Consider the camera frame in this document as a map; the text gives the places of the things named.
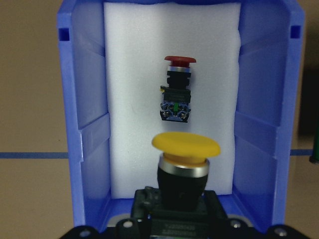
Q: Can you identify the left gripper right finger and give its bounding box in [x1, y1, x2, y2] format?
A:
[225, 218, 309, 239]

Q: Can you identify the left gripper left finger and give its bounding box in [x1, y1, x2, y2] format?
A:
[58, 216, 140, 239]

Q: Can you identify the yellow push button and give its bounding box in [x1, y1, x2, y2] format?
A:
[130, 131, 222, 239]

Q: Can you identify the red push button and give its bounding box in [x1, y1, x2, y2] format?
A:
[160, 55, 196, 123]

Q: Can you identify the green conveyor belt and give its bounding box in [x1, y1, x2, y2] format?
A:
[308, 74, 319, 164]

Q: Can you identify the white foam pad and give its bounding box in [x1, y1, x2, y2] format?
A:
[104, 1, 241, 198]

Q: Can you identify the blue bin left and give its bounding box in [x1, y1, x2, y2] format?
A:
[57, 0, 305, 232]

